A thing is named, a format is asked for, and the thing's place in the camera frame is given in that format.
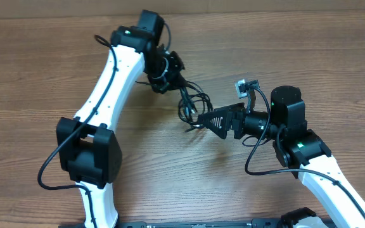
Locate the black USB cable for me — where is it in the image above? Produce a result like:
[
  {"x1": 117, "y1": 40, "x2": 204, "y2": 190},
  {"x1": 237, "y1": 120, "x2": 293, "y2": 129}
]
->
[
  {"x1": 179, "y1": 85, "x2": 208, "y2": 127},
  {"x1": 177, "y1": 80, "x2": 214, "y2": 133}
]

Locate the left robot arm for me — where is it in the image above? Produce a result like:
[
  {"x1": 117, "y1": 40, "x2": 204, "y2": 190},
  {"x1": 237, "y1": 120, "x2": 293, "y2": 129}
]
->
[{"x1": 55, "y1": 10, "x2": 186, "y2": 227}]

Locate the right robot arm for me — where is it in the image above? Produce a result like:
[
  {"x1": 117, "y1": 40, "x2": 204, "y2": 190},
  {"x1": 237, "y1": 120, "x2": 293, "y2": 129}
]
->
[{"x1": 198, "y1": 84, "x2": 365, "y2": 227}]

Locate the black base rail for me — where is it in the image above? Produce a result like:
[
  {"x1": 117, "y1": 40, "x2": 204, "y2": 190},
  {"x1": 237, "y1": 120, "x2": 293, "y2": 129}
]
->
[{"x1": 58, "y1": 218, "x2": 340, "y2": 228}]

